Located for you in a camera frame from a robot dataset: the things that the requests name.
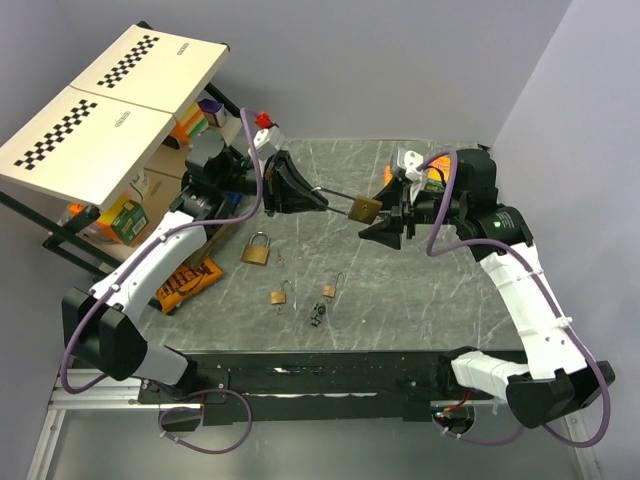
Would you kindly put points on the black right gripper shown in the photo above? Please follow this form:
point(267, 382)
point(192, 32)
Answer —
point(387, 233)

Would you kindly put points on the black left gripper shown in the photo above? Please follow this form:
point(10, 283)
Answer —
point(286, 190)

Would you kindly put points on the large brass padlock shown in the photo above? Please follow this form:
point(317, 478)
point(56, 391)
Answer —
point(363, 209)
point(257, 249)

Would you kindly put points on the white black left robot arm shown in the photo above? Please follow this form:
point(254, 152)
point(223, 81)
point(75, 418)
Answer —
point(101, 325)

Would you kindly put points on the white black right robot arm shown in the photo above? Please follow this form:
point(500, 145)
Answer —
point(456, 193)

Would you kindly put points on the small silver key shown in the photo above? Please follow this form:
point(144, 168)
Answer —
point(280, 260)

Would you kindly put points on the black key bunch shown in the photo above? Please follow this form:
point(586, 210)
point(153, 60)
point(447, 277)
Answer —
point(318, 314)

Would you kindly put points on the orange yellow box left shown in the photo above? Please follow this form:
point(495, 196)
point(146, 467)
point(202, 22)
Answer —
point(388, 176)

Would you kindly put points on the orange yellow box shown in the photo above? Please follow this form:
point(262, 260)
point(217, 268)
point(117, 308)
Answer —
point(388, 176)
point(437, 174)

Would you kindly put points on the blue doritos bag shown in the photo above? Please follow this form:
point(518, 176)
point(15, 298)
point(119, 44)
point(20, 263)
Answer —
point(234, 198)

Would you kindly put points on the orange yellow box right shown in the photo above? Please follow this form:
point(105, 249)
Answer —
point(437, 174)

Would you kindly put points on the small brass padlock right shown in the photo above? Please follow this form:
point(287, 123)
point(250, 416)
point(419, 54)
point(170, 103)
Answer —
point(330, 290)

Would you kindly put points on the small brass padlock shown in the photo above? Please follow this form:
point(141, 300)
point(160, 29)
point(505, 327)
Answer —
point(330, 290)
point(279, 297)

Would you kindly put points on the purple white small box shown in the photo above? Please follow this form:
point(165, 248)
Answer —
point(214, 112)

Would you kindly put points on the small brass padlock left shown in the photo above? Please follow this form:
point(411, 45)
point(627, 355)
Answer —
point(279, 297)

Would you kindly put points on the cardboard box on shelf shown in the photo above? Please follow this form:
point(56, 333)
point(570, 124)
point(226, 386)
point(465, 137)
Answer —
point(152, 189)

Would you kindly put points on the orange snack bag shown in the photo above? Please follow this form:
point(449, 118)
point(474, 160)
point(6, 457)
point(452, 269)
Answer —
point(185, 283)

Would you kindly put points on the green orange box on shelf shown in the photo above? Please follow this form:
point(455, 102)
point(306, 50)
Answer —
point(124, 222)

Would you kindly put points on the checkerboard calibration board upper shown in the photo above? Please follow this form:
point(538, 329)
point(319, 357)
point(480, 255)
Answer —
point(152, 69)

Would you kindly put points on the checkerboard calibration board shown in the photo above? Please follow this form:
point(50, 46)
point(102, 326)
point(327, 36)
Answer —
point(84, 148)
point(152, 69)

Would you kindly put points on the checkerboard calibration board lower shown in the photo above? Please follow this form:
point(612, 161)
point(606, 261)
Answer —
point(84, 148)

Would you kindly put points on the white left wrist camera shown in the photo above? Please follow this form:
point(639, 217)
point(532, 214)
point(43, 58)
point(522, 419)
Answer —
point(269, 139)

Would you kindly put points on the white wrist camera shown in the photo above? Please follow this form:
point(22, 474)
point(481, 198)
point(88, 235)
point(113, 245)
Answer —
point(405, 167)
point(269, 139)

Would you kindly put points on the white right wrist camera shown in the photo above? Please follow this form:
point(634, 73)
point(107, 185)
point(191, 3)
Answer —
point(405, 167)

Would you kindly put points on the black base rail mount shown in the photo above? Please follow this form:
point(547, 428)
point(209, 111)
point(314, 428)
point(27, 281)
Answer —
point(325, 385)

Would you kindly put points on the black frame wooden shelf rack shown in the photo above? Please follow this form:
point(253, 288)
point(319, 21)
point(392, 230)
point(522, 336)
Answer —
point(69, 239)

